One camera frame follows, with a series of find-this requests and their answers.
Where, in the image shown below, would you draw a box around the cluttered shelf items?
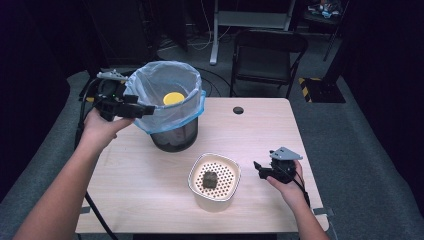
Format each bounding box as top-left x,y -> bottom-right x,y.
305,0 -> 346,20

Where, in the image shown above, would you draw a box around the red chip can yellow lid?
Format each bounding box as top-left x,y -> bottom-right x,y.
162,91 -> 186,106

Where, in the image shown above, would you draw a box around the black cabinet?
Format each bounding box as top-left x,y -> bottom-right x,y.
82,0 -> 158,68

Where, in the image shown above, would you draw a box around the white metal desk frame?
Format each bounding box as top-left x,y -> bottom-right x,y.
209,0 -> 298,66

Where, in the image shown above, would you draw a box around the black mesh trash bin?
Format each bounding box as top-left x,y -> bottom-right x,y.
149,117 -> 200,154

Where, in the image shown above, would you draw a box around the person's right hand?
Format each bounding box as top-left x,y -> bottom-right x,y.
265,159 -> 306,209

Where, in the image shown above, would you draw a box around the white floor cables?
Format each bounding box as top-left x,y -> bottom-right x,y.
158,0 -> 232,53

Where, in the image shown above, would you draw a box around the blue plastic bin liner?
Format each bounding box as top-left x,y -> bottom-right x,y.
122,60 -> 207,135

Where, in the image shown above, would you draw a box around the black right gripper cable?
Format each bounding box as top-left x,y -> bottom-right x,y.
283,166 -> 312,208

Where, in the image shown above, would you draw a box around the black folding chair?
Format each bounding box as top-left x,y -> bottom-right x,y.
229,28 -> 310,100

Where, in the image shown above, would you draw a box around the person's left hand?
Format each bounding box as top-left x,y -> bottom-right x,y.
80,107 -> 136,152

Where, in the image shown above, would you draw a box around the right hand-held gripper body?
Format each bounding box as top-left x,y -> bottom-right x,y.
268,146 -> 304,185

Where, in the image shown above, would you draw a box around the white strainer container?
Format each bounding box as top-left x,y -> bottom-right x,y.
187,152 -> 242,213

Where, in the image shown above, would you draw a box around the black floor cables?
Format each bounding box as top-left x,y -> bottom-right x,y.
195,67 -> 236,98

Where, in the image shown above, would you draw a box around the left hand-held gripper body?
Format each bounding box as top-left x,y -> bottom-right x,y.
94,68 -> 139,122

